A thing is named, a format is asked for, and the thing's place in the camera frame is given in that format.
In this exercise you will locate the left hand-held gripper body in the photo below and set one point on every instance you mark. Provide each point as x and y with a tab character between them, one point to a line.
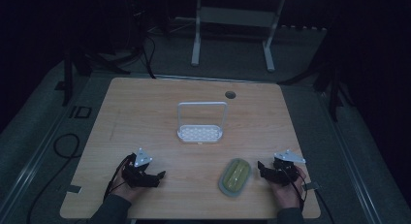
139	168

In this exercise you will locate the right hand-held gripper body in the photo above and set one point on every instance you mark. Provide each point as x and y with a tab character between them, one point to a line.
286	167

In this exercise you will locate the yellow soap bar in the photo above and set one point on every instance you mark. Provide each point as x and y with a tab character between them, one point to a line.
237	175

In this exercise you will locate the oval green-filled lid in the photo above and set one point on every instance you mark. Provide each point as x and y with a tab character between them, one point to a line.
226	191

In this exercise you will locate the person's right hand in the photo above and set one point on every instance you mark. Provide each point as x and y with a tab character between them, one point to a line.
287	195

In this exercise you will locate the person's left hand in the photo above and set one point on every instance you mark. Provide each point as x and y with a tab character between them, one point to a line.
126	191

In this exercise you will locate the black tripod stand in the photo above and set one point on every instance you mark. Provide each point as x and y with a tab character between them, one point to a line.
332	85
79	64

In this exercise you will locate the white metal stand frame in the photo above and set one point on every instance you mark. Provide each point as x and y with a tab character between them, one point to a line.
237	16

